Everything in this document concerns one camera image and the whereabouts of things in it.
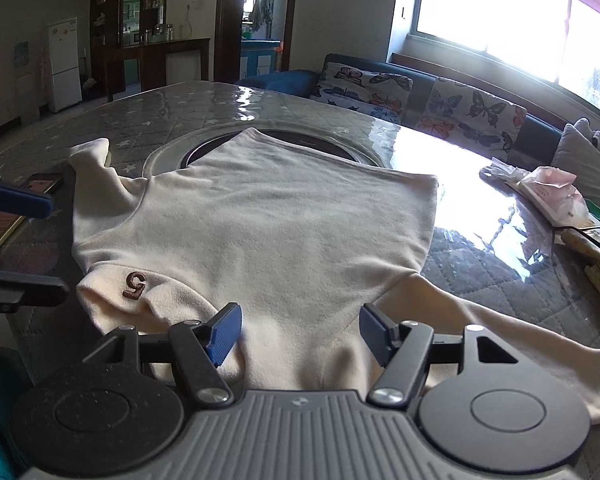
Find grey star quilted table cover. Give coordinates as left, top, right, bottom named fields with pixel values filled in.
left=0, top=81, right=600, bottom=479

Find round black induction cooktop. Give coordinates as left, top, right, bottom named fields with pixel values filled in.
left=142, top=122, right=388, bottom=178

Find cream long-sleeve shirt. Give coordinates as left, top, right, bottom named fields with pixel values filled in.
left=69, top=138, right=600, bottom=424

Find right butterfly print cushion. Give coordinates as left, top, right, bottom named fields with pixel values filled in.
left=415, top=77, right=527, bottom=160

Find smartphone on table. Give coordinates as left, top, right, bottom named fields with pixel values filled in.
left=0, top=172, right=64, bottom=248

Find pink white garment bag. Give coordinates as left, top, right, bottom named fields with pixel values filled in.
left=515, top=166, right=595, bottom=229

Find left butterfly print cushion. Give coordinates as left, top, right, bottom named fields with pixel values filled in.
left=310, top=62, right=413, bottom=124

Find butterfly print cushion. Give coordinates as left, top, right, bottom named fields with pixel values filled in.
left=415, top=77, right=527, bottom=160
left=310, top=62, right=413, bottom=124

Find green round lid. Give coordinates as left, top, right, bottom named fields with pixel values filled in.
left=585, top=198, right=600, bottom=224

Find dark wooden cabinet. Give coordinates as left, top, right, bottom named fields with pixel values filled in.
left=88, top=0, right=211, bottom=101

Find grey plain cushion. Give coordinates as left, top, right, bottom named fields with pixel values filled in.
left=552, top=124, right=600, bottom=206

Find white refrigerator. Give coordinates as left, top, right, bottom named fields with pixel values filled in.
left=46, top=18, right=82, bottom=113

